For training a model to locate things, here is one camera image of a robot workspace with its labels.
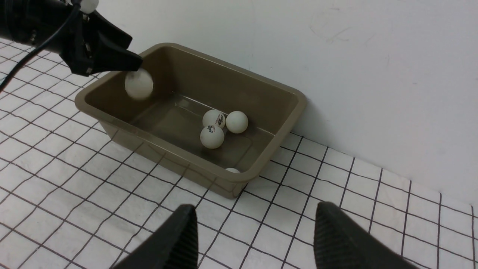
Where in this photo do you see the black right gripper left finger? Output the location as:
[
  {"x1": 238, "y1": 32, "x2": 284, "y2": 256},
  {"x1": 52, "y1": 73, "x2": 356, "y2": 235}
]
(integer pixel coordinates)
[{"x1": 114, "y1": 204, "x2": 198, "y2": 269}]

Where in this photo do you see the black left camera cable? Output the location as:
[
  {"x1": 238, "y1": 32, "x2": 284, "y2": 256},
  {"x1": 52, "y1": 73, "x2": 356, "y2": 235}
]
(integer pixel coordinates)
[{"x1": 0, "y1": 0, "x2": 83, "y2": 94}]

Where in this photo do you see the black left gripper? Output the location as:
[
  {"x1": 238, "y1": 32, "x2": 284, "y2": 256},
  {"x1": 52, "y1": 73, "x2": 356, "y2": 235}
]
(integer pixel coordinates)
[{"x1": 1, "y1": 0, "x2": 143, "y2": 76}]

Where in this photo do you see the olive green plastic bin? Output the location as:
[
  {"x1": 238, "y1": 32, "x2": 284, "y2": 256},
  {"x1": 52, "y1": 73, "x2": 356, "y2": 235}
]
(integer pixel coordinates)
[{"x1": 75, "y1": 43, "x2": 307, "y2": 199}]

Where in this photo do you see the white black grid tablecloth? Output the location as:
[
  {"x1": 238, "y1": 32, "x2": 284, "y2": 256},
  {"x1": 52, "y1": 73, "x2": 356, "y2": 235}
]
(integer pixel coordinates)
[{"x1": 0, "y1": 51, "x2": 477, "y2": 269}]

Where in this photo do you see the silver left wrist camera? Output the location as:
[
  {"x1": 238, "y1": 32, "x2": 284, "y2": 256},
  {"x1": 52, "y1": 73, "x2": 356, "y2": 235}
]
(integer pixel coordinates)
[{"x1": 63, "y1": 0, "x2": 99, "y2": 14}]

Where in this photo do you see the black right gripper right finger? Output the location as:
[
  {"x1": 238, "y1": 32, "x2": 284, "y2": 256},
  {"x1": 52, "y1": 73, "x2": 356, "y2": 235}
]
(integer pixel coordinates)
[{"x1": 314, "y1": 201, "x2": 416, "y2": 269}]

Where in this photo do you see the white ping-pong ball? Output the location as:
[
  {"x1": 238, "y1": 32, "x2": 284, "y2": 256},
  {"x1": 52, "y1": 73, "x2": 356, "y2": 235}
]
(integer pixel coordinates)
[
  {"x1": 226, "y1": 167, "x2": 241, "y2": 173},
  {"x1": 226, "y1": 111, "x2": 249, "y2": 133},
  {"x1": 200, "y1": 124, "x2": 225, "y2": 149},
  {"x1": 124, "y1": 68, "x2": 153, "y2": 100},
  {"x1": 202, "y1": 109, "x2": 226, "y2": 129}
]

